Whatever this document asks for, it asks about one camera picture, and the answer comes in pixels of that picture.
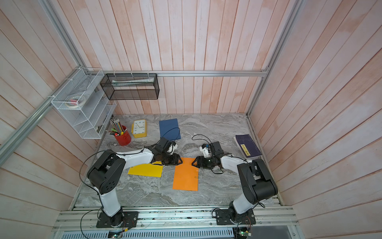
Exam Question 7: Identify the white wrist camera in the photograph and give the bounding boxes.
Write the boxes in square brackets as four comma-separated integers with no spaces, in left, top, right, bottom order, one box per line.
[167,141,178,154]
[199,144,211,158]

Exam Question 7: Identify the orange paper document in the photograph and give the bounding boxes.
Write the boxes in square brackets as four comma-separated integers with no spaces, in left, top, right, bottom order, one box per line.
[173,158,199,191]

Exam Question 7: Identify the yellow desk clock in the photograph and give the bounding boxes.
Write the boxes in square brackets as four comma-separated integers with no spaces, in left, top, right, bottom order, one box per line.
[131,119,147,138]

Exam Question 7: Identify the red metal pencil cup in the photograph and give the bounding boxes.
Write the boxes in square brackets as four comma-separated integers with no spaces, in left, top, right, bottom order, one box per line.
[114,125,131,146]

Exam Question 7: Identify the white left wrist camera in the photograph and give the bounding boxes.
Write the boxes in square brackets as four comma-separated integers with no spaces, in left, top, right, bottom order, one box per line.
[167,141,178,154]

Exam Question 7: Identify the aluminium front rail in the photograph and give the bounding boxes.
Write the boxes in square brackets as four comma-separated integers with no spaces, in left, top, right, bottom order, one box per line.
[52,206,299,231]

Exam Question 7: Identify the tape roll in shelf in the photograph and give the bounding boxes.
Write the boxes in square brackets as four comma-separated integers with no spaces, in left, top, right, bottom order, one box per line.
[65,95,86,109]

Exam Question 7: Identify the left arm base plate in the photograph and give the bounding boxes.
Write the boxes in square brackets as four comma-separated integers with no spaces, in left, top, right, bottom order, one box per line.
[96,210,139,229]

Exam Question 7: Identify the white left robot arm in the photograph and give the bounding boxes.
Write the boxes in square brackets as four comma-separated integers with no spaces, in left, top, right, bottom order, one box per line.
[87,137,183,227]

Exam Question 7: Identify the yellow paper document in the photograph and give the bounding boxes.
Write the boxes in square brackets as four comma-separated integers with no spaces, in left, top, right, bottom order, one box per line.
[128,164,163,178]

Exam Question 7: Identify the black wire mesh basket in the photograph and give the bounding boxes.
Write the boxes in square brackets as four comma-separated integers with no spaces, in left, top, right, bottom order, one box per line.
[100,73,160,100]

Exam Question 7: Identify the blue paper document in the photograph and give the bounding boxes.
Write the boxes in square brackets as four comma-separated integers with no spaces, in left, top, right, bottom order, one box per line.
[159,119,181,141]

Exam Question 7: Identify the dark purple book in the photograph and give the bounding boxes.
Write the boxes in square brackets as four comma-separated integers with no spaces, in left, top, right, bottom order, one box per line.
[234,134,262,159]

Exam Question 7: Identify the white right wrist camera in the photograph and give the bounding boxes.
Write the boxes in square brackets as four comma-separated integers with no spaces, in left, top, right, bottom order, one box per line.
[199,144,211,158]

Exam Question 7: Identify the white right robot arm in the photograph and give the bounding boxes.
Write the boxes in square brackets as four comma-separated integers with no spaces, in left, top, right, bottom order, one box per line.
[192,142,278,218]

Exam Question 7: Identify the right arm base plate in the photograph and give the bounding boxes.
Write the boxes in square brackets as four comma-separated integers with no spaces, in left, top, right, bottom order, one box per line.
[211,207,256,226]

